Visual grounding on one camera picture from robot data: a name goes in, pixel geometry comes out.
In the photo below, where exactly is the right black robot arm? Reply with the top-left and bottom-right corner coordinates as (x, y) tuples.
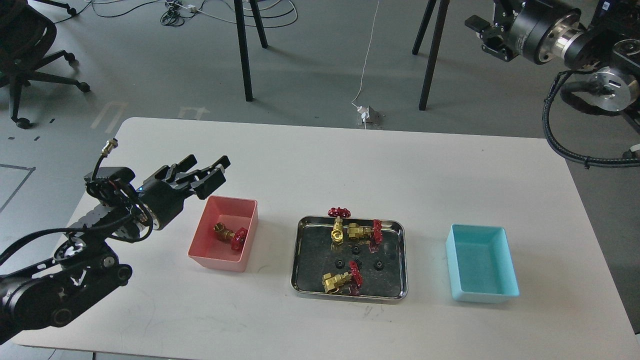
(465, 0), (639, 168)

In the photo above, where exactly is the black office chair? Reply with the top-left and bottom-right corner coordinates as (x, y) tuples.
(0, 0), (90, 129)

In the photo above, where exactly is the black table leg right rear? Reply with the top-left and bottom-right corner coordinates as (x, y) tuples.
(411, 0), (436, 55)

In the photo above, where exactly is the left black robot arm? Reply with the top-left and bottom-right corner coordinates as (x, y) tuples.
(1, 139), (231, 343)

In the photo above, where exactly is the brass valve front red handle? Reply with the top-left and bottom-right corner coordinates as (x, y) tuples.
(321, 260), (364, 294)

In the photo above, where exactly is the black table leg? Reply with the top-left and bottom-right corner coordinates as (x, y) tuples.
(411, 0), (436, 55)
(249, 0), (269, 49)
(233, 0), (253, 102)
(418, 0), (450, 111)

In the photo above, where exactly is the black table leg left rear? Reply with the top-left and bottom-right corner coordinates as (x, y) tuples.
(249, 0), (269, 49)

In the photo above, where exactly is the pink plastic box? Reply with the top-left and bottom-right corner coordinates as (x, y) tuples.
(188, 196), (258, 272)

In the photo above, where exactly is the brass valve upright red handle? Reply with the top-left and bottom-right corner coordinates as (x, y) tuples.
(327, 207), (351, 246)

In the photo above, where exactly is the blue plastic box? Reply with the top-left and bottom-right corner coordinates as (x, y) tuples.
(445, 223), (521, 304)

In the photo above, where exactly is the white cable on floor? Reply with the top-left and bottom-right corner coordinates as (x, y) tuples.
(350, 0), (379, 130)

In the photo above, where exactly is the brass valve red handle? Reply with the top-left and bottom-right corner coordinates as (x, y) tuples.
(347, 219), (383, 245)
(214, 222), (249, 252)
(327, 207), (351, 246)
(321, 260), (364, 294)

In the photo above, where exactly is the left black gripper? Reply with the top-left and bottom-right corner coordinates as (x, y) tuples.
(135, 155), (232, 232)

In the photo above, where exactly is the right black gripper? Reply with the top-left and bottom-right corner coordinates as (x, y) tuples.
(464, 0), (583, 65)

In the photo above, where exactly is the steel metal tray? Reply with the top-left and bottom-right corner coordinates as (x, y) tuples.
(291, 216), (409, 302)

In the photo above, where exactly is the floor power socket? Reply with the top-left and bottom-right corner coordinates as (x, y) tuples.
(355, 105), (384, 129)

